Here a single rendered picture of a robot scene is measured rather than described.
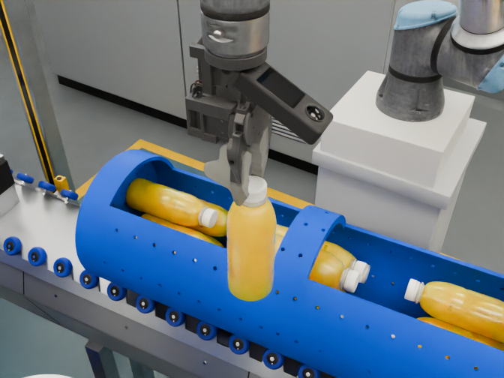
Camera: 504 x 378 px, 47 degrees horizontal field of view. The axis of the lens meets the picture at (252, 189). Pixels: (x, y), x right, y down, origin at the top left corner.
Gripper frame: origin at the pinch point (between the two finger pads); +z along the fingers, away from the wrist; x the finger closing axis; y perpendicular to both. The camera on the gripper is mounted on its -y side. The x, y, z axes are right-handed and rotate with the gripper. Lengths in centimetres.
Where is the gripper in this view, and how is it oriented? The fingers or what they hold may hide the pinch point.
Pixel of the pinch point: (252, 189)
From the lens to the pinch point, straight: 76.6
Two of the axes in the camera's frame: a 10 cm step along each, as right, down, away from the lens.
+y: -9.0, -2.7, 3.4
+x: -4.3, 5.6, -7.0
